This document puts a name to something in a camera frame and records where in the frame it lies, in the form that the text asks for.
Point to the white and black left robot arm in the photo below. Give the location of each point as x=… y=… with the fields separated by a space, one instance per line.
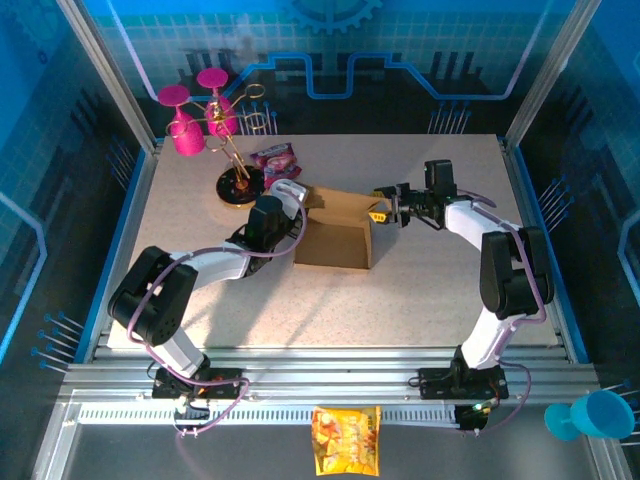
x=220 y=267

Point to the aluminium side rail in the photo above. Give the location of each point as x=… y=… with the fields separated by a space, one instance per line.
x=139 y=200
x=519 y=175

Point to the brown cardboard paper box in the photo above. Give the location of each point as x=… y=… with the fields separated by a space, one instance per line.
x=330 y=245

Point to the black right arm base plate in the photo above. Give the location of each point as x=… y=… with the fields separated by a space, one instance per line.
x=435 y=385

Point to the small black controller box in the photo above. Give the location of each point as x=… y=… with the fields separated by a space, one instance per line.
x=472 y=417

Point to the blue plastic goblet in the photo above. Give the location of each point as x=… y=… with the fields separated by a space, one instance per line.
x=600 y=415

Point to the pink snack bag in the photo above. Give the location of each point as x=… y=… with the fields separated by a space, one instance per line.
x=275 y=162

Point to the aluminium frame post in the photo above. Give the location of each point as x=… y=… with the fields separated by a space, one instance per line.
x=549 y=75
x=112 y=75

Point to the pink wine glass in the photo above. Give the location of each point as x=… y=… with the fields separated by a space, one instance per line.
x=212 y=78
x=187 y=137

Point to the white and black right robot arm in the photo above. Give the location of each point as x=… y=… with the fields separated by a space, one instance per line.
x=470 y=220

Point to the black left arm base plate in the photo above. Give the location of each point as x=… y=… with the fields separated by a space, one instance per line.
x=225 y=385

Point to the yellow chips bag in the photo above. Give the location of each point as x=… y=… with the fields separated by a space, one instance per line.
x=345 y=440

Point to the gold glass rack stand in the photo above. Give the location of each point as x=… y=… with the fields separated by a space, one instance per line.
x=235 y=190

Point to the aluminium frame rail beam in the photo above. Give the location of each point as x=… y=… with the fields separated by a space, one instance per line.
x=330 y=372

